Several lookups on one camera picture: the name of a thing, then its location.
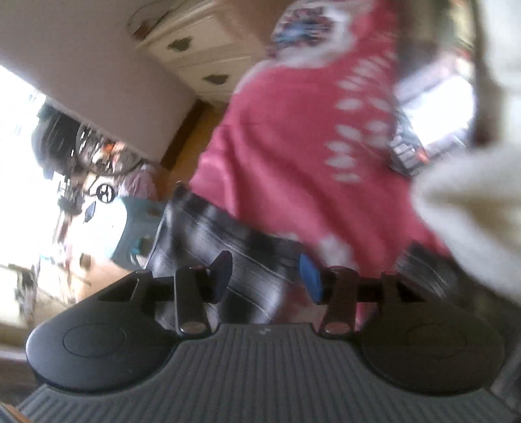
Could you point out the black wheelchair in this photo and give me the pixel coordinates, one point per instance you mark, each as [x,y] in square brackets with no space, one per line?
[61,138]

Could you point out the black smartphone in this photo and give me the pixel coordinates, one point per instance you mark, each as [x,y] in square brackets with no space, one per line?
[407,150]

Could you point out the black white plaid pants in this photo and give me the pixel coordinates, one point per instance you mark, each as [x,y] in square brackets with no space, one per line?
[260,284]

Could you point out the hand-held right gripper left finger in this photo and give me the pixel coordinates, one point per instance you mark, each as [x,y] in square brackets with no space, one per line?
[222,272]

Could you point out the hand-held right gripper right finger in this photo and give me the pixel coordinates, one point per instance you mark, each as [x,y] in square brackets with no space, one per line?
[309,280]

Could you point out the cream wooden nightstand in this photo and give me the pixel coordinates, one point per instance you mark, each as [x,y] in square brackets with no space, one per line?
[203,53]

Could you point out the white garment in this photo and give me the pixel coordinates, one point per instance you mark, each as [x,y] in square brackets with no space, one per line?
[468,223]

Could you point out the translucent plastic bag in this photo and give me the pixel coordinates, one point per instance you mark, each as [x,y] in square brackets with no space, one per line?
[140,183]

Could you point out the pink floral blanket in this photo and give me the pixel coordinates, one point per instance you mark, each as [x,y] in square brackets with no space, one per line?
[285,142]

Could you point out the light blue plastic stool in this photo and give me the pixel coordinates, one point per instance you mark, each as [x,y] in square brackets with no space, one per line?
[134,232]

